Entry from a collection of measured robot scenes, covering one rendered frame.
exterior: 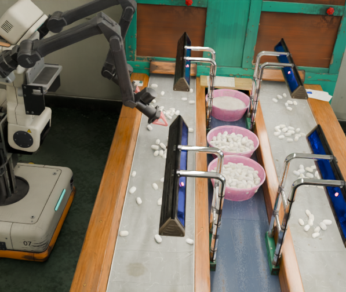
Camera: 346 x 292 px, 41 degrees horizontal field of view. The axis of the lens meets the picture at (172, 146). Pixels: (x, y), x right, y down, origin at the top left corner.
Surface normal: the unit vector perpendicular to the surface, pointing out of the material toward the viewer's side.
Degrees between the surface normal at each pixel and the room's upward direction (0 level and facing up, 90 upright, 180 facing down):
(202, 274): 0
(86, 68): 90
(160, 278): 0
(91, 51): 90
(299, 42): 90
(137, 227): 0
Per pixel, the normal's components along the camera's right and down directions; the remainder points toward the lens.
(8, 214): 0.05, -0.83
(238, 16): -0.04, 0.55
